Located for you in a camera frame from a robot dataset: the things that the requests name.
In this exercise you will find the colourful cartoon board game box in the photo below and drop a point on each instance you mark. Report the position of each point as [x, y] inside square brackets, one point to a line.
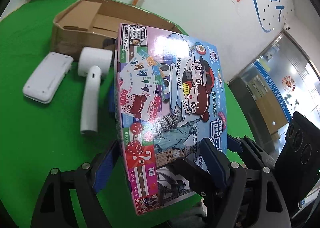
[162, 80]

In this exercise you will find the white rectangular case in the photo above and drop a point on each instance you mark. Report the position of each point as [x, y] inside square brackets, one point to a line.
[45, 80]

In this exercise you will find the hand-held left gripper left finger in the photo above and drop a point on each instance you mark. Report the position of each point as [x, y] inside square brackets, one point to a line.
[105, 170]

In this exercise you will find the white handheld fan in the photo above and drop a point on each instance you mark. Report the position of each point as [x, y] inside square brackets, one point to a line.
[91, 93]

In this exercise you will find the glass jar with orange label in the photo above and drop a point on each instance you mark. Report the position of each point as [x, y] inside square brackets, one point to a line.
[138, 0]

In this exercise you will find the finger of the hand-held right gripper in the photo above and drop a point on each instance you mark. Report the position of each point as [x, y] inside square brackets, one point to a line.
[197, 178]
[250, 150]

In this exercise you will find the brown cardboard box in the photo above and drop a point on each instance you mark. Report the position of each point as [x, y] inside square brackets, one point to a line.
[75, 40]

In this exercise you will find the glass door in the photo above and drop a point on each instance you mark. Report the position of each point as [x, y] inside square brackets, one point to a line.
[275, 80]

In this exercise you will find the white security camera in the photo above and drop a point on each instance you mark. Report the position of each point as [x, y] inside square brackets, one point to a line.
[287, 27]

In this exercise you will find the green tablecloth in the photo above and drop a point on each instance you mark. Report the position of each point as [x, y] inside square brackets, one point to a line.
[37, 130]

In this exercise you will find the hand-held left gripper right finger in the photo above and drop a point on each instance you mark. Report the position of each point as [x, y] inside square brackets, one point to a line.
[215, 164]

